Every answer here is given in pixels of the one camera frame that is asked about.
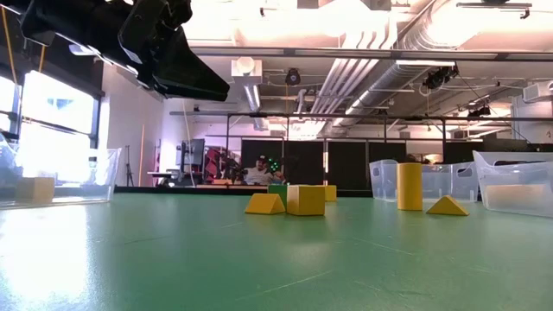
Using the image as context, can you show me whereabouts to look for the silver ventilation duct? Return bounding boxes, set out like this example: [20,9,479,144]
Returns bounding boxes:
[321,0,459,137]

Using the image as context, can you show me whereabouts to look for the clear plastic bin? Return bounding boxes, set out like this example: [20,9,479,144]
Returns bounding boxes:
[368,158,480,204]
[472,149,553,219]
[0,146,123,212]

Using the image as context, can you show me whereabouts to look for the white air conditioner unit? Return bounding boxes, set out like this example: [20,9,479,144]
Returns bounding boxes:
[521,80,553,104]

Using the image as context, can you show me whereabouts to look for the person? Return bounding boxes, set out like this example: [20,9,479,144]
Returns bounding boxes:
[241,154,287,187]

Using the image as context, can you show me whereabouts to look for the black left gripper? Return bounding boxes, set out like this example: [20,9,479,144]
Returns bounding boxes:
[19,0,231,103]

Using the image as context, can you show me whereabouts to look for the black metal rack frame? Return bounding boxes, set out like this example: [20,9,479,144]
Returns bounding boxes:
[168,110,553,187]

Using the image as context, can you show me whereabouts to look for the black table frame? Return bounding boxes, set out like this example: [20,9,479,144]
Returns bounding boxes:
[112,185,373,199]

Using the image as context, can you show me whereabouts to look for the green cube block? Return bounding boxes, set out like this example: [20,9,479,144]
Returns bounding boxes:
[266,183,289,207]

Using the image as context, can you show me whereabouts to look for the yellow cylinder block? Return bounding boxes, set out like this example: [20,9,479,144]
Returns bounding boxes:
[396,162,424,212]

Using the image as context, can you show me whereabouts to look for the grey overhead rig bar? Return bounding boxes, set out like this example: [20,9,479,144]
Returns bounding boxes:
[189,45,553,61]

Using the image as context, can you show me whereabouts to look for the bright window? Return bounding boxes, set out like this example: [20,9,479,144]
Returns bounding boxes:
[0,71,103,191]

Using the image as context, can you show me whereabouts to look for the green table mat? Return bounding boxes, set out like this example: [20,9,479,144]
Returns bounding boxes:
[0,192,553,311]

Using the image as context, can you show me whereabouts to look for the black ceiling device cluster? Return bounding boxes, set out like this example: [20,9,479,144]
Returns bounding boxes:
[422,64,460,91]

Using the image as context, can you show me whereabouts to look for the black computer monitor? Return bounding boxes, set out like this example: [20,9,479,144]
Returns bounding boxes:
[175,137,207,172]

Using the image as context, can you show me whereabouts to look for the black ceiling camera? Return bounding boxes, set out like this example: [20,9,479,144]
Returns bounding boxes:
[283,67,302,86]

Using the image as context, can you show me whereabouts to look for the yellow triangular block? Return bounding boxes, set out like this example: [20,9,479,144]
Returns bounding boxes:
[244,192,287,216]
[425,194,470,217]

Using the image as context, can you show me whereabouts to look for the black partition panels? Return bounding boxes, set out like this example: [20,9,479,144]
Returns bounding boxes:
[239,137,410,191]

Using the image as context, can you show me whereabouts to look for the white ceiling pipes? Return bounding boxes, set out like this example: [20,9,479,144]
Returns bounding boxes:
[308,16,398,116]

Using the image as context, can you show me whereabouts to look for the long yellow block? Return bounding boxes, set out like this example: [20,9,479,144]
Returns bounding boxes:
[483,183,550,212]

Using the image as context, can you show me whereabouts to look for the black tripod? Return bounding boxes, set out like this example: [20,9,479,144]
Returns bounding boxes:
[124,144,135,187]

